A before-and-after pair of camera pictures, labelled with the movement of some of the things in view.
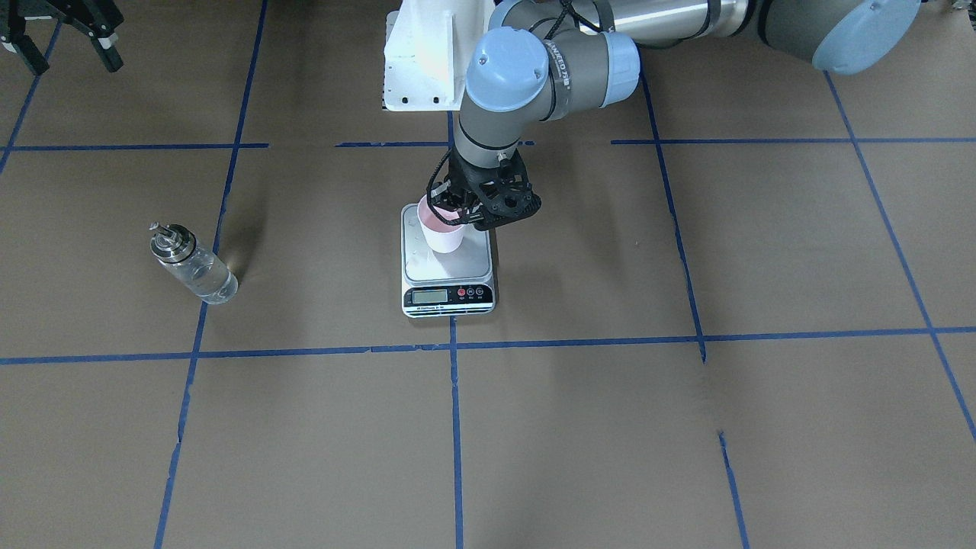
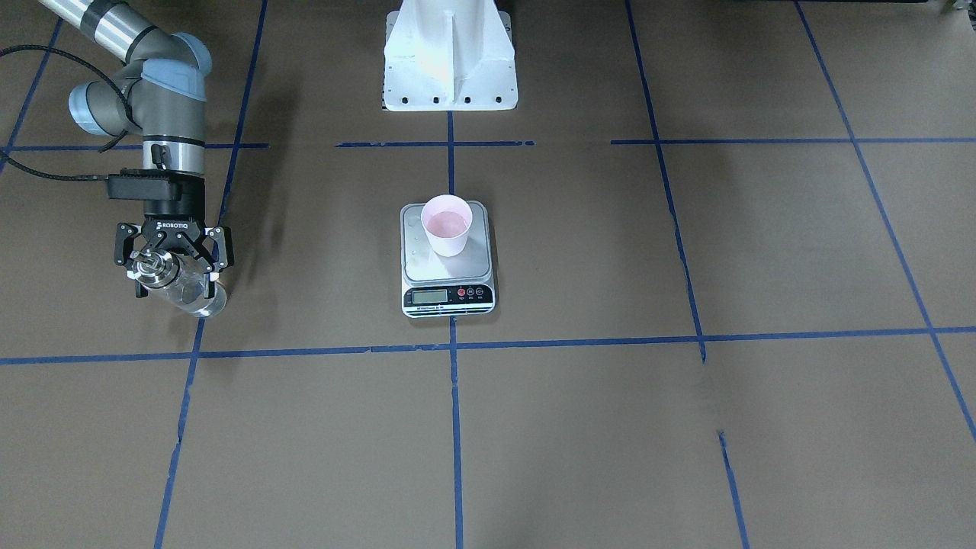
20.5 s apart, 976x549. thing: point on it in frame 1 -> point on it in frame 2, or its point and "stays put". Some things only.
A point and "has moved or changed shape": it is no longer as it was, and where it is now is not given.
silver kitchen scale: [444, 284] stays put
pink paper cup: [441, 235] stays put
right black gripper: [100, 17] -> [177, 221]
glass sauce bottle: [194, 264] has moved or changed shape
